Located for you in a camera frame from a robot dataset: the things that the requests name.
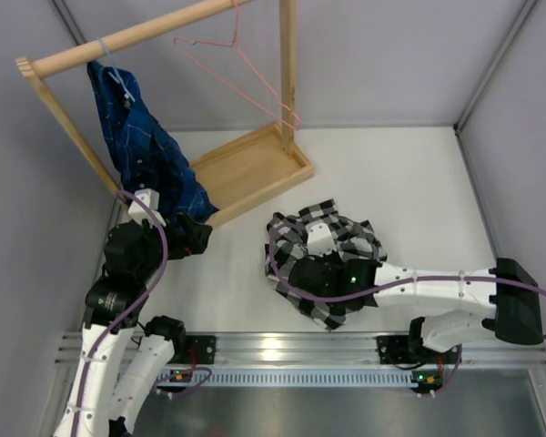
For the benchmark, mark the pink wire hanger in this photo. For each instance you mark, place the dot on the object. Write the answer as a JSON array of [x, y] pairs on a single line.
[[251, 84]]

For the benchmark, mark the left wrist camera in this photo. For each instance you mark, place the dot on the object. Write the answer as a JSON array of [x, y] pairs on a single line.
[[145, 208]]

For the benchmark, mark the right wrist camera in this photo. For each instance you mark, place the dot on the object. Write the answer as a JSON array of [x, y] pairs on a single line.
[[320, 241]]

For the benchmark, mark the blue zip tie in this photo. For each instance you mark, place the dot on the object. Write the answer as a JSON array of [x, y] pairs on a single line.
[[114, 68]]

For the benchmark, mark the wooden clothes rack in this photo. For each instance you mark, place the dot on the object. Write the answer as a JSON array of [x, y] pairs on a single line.
[[240, 175]]

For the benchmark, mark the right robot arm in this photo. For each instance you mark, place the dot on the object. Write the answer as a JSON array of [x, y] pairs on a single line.
[[497, 302]]

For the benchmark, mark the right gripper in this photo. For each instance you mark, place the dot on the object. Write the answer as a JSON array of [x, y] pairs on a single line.
[[331, 256]]

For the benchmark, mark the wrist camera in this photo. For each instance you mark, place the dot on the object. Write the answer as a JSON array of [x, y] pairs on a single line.
[[320, 241], [145, 208]]

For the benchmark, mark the aluminium mounting rail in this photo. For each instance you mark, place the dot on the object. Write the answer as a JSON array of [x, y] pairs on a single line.
[[339, 350]]

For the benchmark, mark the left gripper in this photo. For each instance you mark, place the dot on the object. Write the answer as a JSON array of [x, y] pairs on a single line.
[[193, 241]]

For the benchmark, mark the white slotted cable duct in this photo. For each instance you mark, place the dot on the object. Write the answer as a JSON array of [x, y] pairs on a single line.
[[326, 378]]

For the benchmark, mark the blue plaid shirt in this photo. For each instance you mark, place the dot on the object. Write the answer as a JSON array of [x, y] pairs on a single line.
[[144, 154]]

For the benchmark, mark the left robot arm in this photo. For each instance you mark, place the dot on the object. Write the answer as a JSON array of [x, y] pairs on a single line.
[[104, 400]]

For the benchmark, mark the black white checkered shirt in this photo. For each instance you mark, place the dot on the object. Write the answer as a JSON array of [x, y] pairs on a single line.
[[353, 240]]

